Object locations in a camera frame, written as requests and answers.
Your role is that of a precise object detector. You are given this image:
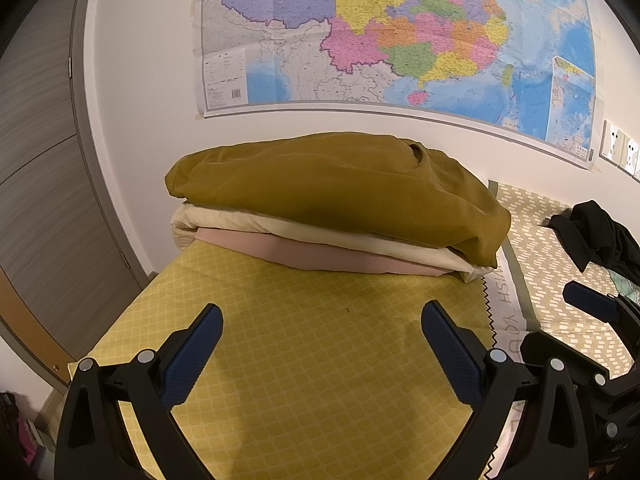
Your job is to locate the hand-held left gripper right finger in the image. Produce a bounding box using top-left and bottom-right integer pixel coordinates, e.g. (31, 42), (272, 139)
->
(421, 301), (593, 480)

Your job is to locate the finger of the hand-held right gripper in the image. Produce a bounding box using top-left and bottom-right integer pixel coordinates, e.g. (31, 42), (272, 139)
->
(562, 281), (640, 356)
(521, 330), (610, 387)

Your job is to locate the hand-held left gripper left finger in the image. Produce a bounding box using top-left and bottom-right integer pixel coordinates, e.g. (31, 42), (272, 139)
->
(54, 303), (224, 480)

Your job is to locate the olive green jacket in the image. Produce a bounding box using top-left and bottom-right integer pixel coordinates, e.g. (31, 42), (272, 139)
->
(165, 132), (512, 267)

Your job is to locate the black garment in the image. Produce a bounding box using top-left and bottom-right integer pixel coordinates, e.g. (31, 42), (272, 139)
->
(544, 200), (640, 286)

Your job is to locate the patchwork patterned bed sheet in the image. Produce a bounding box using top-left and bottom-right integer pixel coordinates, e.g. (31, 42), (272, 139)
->
(67, 180), (640, 480)

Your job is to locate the pink pillow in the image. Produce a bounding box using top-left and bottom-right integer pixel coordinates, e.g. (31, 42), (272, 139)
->
(196, 226), (442, 277)

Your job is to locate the cream pillow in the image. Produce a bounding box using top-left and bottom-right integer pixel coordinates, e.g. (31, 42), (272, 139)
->
(170, 202), (493, 282)

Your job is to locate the grey wooden wardrobe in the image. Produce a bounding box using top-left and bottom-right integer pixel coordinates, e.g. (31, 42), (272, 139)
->
(0, 0), (157, 401)

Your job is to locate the colourful wall map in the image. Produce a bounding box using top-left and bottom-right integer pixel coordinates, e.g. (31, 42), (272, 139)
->
(192, 0), (602, 168)

